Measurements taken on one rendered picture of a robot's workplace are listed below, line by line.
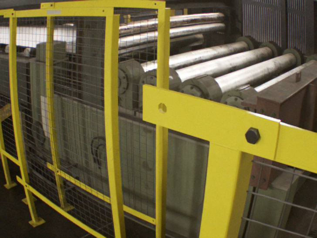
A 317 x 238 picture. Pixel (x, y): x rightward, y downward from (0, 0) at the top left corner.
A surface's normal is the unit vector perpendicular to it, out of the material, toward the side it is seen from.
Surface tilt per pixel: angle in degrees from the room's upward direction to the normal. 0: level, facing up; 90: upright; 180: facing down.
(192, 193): 90
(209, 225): 90
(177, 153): 90
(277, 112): 90
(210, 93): 62
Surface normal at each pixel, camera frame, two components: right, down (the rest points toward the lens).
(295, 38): -0.62, 0.26
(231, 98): -0.67, -0.01
